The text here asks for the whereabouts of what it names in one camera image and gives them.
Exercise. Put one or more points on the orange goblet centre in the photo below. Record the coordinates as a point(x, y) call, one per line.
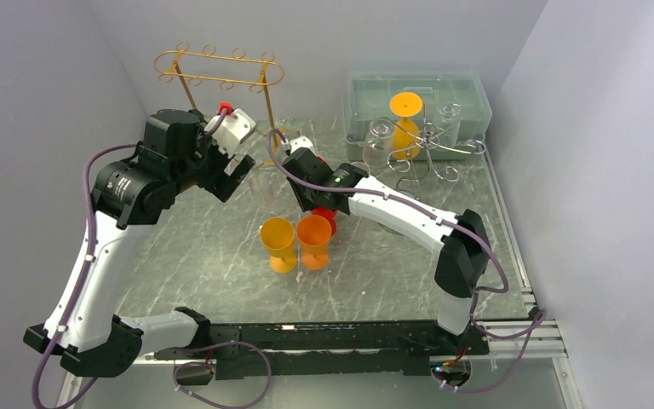
point(314, 235)

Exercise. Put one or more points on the clear ribbed wine glass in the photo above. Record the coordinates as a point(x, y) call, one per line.
point(447, 118)

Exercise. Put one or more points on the gold wire glass rack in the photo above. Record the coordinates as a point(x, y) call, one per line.
point(192, 68)

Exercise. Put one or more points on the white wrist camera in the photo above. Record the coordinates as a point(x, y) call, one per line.
point(234, 130)
point(300, 142)

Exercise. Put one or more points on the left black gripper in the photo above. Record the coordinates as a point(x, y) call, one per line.
point(220, 183)

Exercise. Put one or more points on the yellow goblet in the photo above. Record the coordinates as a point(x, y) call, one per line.
point(277, 236)
point(405, 127)

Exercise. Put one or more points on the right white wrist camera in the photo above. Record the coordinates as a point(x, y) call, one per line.
point(300, 142)

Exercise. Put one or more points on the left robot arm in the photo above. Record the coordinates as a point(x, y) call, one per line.
point(178, 150)

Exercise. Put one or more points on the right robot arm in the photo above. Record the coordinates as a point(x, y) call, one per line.
point(458, 241)

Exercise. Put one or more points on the silver wire glass rack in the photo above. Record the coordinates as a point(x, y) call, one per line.
point(432, 160)

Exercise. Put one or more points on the clear plastic storage box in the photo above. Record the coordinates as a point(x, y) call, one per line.
point(369, 94)

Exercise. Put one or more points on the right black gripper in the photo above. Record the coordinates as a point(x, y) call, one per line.
point(305, 204)

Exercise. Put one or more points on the tall clear flute glass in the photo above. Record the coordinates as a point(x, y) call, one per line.
point(261, 187)

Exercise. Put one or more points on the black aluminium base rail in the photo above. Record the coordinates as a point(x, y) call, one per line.
point(244, 350)

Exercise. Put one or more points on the red goblet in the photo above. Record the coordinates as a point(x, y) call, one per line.
point(325, 217)

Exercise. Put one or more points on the clear stemless glass front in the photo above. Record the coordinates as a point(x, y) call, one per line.
point(378, 143)

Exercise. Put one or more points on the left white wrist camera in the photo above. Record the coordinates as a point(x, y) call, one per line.
point(234, 130)

